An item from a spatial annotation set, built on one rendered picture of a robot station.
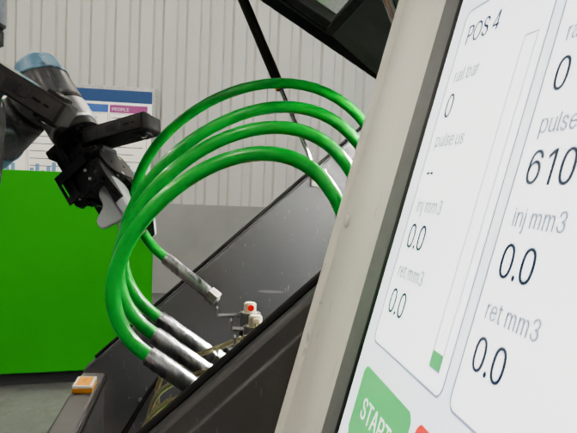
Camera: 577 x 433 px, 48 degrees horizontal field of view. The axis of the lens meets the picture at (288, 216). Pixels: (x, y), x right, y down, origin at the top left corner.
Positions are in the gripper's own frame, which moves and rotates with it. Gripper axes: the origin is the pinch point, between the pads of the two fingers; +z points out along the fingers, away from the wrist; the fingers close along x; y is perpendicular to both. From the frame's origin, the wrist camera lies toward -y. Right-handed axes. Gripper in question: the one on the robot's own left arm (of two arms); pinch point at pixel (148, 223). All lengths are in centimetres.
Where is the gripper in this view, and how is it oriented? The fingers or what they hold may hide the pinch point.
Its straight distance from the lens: 93.0
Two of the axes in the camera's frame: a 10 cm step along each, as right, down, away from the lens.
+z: 5.5, 7.5, -3.7
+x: -3.5, -1.9, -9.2
